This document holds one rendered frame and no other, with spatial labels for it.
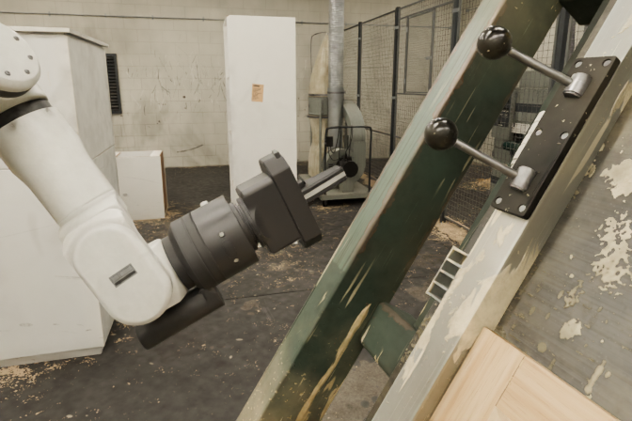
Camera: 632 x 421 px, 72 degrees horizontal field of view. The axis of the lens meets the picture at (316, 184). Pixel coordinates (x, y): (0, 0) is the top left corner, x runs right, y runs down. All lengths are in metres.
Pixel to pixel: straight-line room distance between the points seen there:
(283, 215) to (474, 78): 0.40
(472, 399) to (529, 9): 0.59
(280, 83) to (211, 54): 4.46
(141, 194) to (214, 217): 4.76
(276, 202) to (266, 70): 3.45
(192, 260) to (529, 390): 0.35
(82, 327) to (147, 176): 2.67
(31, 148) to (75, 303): 2.28
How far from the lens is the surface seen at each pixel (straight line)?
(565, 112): 0.56
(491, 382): 0.51
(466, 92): 0.75
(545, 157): 0.54
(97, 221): 0.48
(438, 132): 0.50
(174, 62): 8.30
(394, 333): 0.70
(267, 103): 3.92
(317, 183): 0.52
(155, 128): 8.35
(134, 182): 5.22
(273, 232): 0.50
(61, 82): 2.49
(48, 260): 2.69
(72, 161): 0.51
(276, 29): 3.95
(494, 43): 0.54
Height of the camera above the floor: 1.49
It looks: 13 degrees down
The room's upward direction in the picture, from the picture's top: straight up
